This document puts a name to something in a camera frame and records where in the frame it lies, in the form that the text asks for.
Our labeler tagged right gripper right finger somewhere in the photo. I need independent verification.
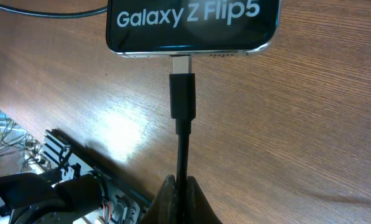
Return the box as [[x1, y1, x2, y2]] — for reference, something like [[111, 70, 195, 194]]
[[186, 176, 222, 224]]

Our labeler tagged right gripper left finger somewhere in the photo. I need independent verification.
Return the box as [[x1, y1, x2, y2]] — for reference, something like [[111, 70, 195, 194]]
[[140, 174, 176, 224]]

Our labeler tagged black smartphone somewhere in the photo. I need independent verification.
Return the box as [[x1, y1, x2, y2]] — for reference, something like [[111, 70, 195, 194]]
[[106, 0, 282, 58]]

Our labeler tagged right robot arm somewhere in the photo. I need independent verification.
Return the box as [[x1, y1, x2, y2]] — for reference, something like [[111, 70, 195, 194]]
[[0, 173, 220, 223]]

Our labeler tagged aluminium rail frame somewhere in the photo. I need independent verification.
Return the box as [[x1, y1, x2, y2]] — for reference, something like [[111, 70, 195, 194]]
[[42, 129, 152, 223]]

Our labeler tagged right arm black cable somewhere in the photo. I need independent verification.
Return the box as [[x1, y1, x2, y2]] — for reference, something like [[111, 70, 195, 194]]
[[0, 0, 108, 19]]

